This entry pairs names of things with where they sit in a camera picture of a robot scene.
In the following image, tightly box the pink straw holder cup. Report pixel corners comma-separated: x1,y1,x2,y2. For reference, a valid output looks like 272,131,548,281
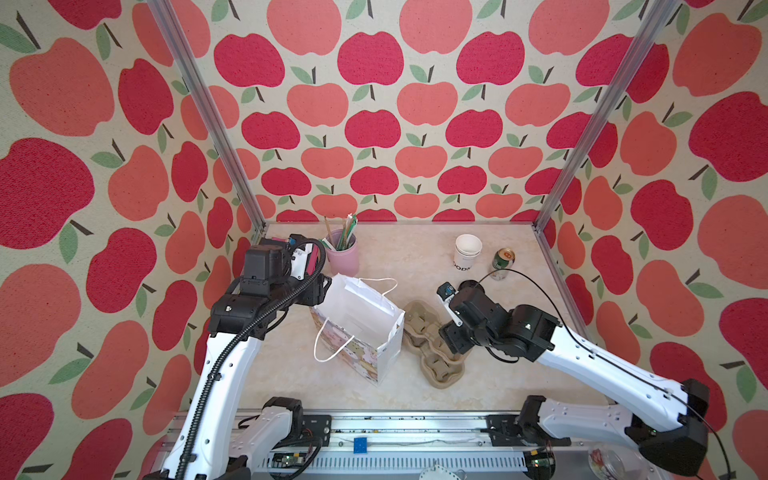
323,229,360,277

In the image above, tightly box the brown wooden stirrer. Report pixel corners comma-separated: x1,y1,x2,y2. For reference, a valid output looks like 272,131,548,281
323,216,335,250

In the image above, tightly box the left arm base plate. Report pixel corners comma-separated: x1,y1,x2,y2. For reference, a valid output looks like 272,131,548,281
274,415,333,449

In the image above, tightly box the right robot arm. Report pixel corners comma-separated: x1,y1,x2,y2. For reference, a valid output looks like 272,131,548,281
437,282,709,477

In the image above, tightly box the left aluminium frame post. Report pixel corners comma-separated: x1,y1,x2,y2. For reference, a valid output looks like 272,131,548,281
148,0,268,238

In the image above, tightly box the green paper straw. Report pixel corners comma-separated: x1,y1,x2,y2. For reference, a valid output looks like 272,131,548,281
338,214,358,251

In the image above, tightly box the right aluminium frame post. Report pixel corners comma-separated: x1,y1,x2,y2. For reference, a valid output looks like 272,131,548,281
533,0,682,236

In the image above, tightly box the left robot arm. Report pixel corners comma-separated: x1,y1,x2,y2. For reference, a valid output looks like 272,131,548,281
149,234,332,479

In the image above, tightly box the clear plastic container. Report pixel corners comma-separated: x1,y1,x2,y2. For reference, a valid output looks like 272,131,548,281
588,444,636,480

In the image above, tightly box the white paper gift bag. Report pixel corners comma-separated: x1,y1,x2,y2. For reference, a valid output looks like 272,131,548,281
310,274,405,385

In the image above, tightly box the blue small block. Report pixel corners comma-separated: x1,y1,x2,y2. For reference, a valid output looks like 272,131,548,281
353,437,368,454

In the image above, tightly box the aluminium frame post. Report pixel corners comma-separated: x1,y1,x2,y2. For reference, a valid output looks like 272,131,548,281
533,0,682,236
148,0,268,238

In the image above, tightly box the cardboard cup carrier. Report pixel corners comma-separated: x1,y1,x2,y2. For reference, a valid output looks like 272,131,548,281
403,300,467,389

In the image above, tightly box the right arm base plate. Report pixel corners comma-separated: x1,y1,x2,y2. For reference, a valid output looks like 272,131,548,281
484,414,572,447

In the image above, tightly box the green drink can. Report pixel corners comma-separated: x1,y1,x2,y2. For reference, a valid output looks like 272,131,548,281
491,247,516,281

